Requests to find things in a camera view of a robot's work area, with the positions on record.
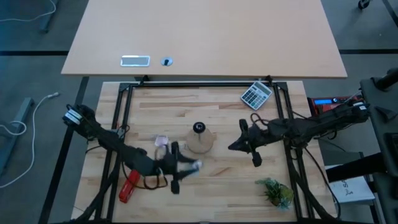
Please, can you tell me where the silver rectangular desk plate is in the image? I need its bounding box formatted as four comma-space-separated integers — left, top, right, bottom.
120, 55, 151, 68

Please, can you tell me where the large beige desk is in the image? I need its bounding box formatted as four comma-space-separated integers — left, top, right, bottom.
60, 0, 348, 78

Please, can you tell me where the wooden base table lamp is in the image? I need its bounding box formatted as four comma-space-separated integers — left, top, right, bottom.
185, 121, 215, 154

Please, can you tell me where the small green potted plant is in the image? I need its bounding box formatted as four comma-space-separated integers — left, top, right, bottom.
254, 177, 295, 211

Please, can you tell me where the black equipment cart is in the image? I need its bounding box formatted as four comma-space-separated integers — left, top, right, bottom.
359, 67, 398, 224

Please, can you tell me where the black aluminium frame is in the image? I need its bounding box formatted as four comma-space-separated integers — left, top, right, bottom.
62, 75, 341, 224

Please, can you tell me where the clear lamp cable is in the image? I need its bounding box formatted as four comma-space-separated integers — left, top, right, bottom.
154, 135, 170, 159

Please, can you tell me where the white globe lightbulb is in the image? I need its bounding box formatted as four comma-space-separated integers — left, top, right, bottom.
185, 160, 203, 175

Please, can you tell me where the white paper bag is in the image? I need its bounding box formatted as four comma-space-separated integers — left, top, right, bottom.
328, 175, 376, 205

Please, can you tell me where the white floor cable with plug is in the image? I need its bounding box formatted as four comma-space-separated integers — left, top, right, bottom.
0, 91, 60, 189

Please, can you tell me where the grey desk calculator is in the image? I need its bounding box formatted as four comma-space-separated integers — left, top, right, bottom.
240, 80, 274, 111

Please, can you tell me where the red stapler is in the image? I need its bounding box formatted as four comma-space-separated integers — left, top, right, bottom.
118, 169, 141, 204

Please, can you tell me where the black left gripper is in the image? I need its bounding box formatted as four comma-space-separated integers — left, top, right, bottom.
152, 141, 201, 195

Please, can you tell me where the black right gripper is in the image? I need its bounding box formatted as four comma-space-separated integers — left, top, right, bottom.
228, 119, 274, 167

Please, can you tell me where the grey desk leg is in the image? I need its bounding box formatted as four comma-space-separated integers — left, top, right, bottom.
39, 0, 60, 34
0, 97, 35, 175

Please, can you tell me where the red power supply unit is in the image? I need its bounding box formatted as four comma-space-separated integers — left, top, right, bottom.
307, 95, 363, 114

